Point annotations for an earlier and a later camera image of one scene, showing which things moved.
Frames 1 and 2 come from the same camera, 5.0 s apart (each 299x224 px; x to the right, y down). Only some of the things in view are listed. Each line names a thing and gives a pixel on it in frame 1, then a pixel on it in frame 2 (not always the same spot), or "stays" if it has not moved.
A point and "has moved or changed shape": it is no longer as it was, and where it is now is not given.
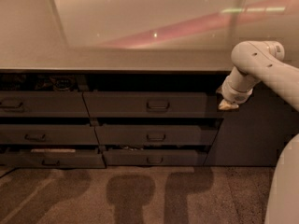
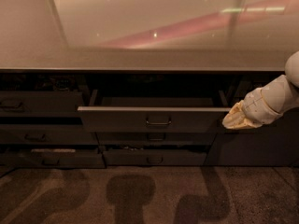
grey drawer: [48, 134] stays
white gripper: [234, 95] -> [256, 106]
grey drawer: [152, 158] stays
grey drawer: [153, 105] has moved or changed shape
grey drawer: [82, 158] stays
